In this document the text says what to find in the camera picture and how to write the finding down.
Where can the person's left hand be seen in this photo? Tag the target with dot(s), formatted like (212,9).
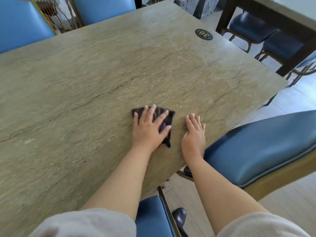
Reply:
(147,135)

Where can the person's right hand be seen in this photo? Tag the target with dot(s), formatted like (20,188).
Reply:
(193,143)

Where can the person's left little finger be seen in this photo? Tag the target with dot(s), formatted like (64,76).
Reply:
(135,119)

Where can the person's right middle finger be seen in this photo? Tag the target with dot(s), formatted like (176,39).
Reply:
(193,122)

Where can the person's right little finger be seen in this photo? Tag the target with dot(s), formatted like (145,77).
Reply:
(203,129)

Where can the person's left thumb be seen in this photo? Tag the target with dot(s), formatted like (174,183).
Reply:
(166,132)

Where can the person's left middle finger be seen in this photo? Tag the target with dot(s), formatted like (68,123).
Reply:
(152,113)

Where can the dark cleaning cloth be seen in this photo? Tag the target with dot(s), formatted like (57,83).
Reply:
(167,119)

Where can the person's left forearm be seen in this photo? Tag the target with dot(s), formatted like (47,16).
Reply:
(123,182)

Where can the person's right forearm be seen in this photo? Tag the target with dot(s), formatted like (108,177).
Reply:
(217,192)

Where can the blue padded chair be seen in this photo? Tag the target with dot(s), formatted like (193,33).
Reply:
(103,8)
(150,217)
(259,150)
(22,22)
(307,64)

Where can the black shoe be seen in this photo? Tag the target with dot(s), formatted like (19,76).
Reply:
(179,215)

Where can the round black table sticker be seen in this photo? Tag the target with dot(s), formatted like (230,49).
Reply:
(204,34)

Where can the navy padded chair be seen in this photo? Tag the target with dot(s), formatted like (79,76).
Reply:
(281,45)
(251,27)

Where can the white right sleeve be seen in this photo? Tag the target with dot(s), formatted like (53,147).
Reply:
(261,227)

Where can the white sleeve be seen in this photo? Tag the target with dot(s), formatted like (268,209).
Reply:
(84,224)
(261,227)

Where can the grey marble planter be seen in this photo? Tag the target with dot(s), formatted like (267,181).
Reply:
(195,4)

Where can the white left sleeve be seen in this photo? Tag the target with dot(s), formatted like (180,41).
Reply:
(84,224)

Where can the dry bare branches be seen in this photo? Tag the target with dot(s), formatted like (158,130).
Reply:
(58,14)

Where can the dark-legged stone table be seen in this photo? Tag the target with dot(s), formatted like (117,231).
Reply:
(291,12)

